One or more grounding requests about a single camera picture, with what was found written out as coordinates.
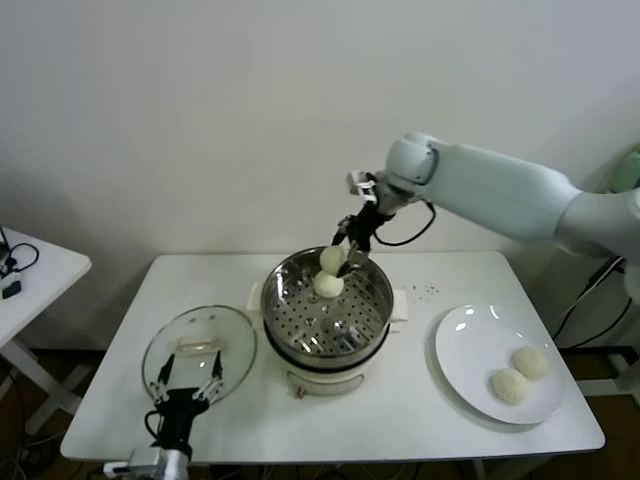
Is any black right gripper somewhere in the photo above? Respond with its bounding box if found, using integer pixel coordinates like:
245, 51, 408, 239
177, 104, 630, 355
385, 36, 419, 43
330, 197, 399, 279

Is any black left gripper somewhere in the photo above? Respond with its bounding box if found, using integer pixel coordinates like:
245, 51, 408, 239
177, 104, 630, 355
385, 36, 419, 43
148, 352, 224, 449

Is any white steamed baozi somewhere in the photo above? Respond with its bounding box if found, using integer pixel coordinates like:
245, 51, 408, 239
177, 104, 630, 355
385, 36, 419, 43
313, 270, 344, 300
319, 245, 349, 274
510, 346, 550, 380
488, 368, 530, 404

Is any stainless steel steamer basket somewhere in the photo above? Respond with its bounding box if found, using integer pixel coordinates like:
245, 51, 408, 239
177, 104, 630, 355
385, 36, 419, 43
248, 246, 412, 359

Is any round glass pot lid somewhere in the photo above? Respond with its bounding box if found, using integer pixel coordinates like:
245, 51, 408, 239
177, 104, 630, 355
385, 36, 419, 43
141, 304, 258, 407

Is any white electric cooker base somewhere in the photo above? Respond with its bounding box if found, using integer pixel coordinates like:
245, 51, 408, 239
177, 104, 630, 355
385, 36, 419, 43
262, 319, 404, 400

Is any large white round plate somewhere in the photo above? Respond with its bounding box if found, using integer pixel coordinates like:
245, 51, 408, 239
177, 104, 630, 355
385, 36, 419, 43
432, 303, 569, 426

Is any small white side table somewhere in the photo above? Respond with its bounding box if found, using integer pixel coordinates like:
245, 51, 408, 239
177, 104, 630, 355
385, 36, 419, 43
0, 227, 94, 436

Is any mint green appliance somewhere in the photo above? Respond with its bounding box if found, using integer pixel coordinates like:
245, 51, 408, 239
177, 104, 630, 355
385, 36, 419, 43
612, 144, 640, 195

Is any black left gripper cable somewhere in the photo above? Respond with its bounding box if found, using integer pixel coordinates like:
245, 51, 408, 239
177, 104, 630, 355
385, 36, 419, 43
144, 409, 166, 449

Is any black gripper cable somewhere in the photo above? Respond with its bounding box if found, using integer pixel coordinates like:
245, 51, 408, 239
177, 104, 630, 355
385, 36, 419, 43
144, 409, 166, 449
372, 198, 437, 247

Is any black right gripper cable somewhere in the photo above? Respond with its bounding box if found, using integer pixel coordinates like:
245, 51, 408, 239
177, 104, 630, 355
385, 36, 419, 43
372, 198, 437, 247

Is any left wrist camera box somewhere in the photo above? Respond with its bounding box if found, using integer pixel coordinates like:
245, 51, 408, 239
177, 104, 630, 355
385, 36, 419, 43
103, 447, 164, 479

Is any black looped laptop cable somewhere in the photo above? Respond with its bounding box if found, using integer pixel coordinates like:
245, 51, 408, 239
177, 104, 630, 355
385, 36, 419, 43
0, 243, 40, 277

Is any straight black wall cable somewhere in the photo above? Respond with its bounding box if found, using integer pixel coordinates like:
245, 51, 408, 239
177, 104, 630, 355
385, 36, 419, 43
552, 257, 625, 336

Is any curved black wall cable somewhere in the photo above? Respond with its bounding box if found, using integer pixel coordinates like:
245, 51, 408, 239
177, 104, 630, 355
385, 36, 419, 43
556, 297, 634, 351

